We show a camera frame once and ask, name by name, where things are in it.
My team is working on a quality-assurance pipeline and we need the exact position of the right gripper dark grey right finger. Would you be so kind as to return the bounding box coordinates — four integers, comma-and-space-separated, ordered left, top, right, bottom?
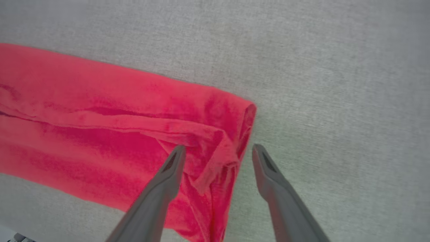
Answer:
252, 144, 332, 242

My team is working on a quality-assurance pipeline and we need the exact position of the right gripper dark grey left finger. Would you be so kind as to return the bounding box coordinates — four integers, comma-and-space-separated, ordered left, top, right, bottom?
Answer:
106, 145, 187, 242

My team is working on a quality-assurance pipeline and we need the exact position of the red shirt with white sleeves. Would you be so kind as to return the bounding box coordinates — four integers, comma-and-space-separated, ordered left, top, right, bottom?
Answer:
0, 43, 258, 242

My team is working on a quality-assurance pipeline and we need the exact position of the grey fabric sofa seat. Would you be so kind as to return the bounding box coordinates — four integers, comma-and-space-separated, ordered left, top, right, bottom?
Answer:
0, 0, 430, 242

